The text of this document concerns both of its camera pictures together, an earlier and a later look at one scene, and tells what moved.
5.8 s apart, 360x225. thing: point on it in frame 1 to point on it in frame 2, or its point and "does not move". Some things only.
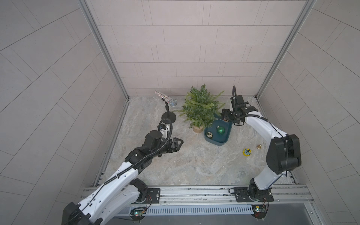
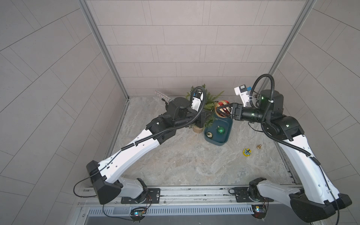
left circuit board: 138,213 does not move
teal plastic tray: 218,133 does not move
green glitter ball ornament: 221,130 does not move
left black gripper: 170,149 to 201,119
